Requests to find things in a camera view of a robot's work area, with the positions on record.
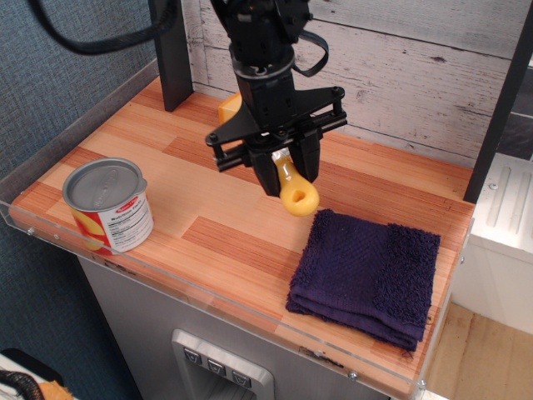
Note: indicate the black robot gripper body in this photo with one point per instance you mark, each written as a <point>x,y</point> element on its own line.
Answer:
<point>271,106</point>

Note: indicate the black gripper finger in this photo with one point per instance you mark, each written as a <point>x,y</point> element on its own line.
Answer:
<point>305,149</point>
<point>266,172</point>

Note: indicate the white knife yellow handle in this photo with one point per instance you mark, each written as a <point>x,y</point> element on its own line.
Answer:
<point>299,197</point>

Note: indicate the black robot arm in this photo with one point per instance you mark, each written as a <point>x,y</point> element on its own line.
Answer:
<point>263,34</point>

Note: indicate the toy tin can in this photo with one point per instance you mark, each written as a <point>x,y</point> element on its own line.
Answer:
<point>108,201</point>

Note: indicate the yellow toy cheese wedge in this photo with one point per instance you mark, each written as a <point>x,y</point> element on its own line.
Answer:
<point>229,107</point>

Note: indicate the folded purple towel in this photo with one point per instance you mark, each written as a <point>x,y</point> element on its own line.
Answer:
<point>375,278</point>

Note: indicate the silver toy fridge cabinet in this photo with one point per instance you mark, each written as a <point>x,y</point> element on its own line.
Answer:
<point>142,320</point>

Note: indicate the silver ice dispenser panel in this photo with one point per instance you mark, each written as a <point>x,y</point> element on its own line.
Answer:
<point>211,372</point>

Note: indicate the white toy sink unit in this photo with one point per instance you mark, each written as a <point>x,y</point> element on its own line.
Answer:
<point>494,277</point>

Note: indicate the black orange object corner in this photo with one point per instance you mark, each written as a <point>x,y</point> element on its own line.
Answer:
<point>25,377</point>

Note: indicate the black left shelf post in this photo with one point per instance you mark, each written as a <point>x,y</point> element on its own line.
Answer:
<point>173,62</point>

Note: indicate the black shelf post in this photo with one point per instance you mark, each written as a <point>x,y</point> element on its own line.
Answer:
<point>504,104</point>
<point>173,62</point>

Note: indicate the black right shelf post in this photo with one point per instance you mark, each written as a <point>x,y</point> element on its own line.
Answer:
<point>504,104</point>

